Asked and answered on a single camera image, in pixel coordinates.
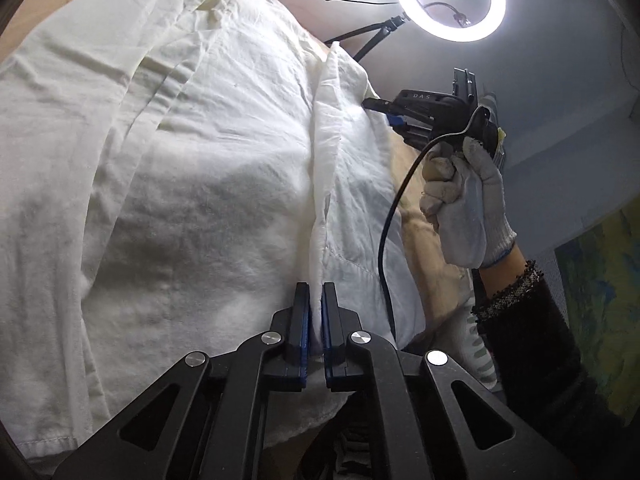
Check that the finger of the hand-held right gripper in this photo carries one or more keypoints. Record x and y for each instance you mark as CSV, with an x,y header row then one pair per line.
x,y
400,122
380,105

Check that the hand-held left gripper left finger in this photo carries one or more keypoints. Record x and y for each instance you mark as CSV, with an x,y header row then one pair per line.
x,y
303,330

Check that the person's right forearm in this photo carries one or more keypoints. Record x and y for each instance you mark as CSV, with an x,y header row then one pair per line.
x,y
540,360

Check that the person's striped clothing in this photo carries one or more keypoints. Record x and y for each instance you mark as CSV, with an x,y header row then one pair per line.
x,y
350,440

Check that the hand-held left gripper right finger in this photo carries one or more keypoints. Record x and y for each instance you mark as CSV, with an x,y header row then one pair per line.
x,y
327,330

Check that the white button shirt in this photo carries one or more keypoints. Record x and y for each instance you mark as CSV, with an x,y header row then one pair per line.
x,y
200,185

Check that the black gooseneck phone holder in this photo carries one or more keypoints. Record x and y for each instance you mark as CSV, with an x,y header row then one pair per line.
x,y
460,17

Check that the green striped pillow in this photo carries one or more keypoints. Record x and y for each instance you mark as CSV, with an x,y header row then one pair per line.
x,y
480,355

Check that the tan blanket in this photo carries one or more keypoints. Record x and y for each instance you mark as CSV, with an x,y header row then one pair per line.
x,y
425,240

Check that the person's right hand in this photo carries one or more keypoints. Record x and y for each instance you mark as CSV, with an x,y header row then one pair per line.
x,y
470,210

